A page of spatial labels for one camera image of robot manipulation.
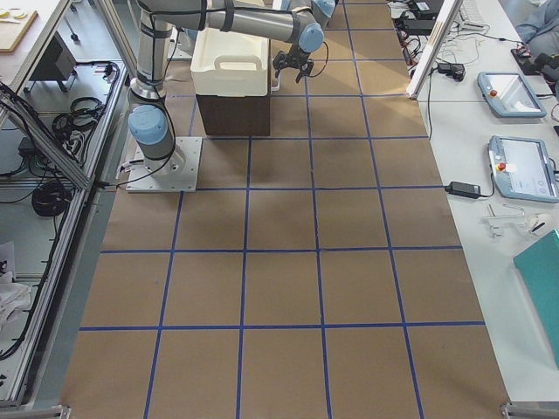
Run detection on white drawer handle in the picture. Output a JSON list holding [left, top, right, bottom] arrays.
[[270, 70, 280, 92]]

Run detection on brown wooden drawer cabinet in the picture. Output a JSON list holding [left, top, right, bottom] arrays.
[[196, 94, 271, 136]]

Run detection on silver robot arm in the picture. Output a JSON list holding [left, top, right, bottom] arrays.
[[130, 1, 336, 162]]

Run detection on white plastic tray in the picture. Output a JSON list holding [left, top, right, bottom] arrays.
[[190, 28, 270, 97]]

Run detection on black power adapter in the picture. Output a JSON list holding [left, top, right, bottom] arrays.
[[445, 181, 482, 199]]

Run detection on near blue teach pendant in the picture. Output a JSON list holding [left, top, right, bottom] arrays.
[[487, 135, 558, 203]]

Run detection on blue teach pendant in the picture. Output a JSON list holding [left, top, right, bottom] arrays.
[[487, 135, 558, 203], [477, 72, 547, 118]]

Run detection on far blue teach pendant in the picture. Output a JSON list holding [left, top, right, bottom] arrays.
[[477, 72, 547, 118]]

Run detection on teal box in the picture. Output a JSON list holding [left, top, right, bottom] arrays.
[[514, 230, 558, 336]]

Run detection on white crumpled cloth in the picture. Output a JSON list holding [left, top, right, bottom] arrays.
[[0, 242, 32, 324]]

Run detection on wooden board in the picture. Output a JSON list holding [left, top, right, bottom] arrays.
[[1, 8, 38, 52]]

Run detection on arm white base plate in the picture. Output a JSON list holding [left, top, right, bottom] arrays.
[[124, 136, 203, 193]]

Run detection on coiled black cables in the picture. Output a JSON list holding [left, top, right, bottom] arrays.
[[31, 178, 72, 217]]

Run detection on white aluminium frame post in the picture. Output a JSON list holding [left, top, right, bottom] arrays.
[[406, 0, 463, 100]]

